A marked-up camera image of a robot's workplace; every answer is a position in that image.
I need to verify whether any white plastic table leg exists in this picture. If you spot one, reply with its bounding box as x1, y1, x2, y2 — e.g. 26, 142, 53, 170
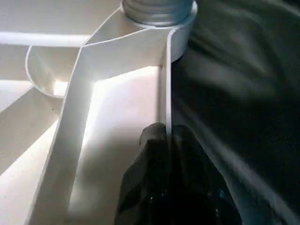
121, 0, 195, 27

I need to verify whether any white plastic table top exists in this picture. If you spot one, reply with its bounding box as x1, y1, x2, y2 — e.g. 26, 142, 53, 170
0, 0, 198, 225

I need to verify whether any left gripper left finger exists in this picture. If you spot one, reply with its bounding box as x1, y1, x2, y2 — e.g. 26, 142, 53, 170
115, 123, 171, 225

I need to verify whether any black work mat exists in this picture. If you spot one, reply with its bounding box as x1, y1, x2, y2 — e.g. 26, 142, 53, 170
166, 0, 300, 225

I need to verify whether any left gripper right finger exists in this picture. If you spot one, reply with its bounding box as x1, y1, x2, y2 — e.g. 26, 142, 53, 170
167, 125, 242, 225

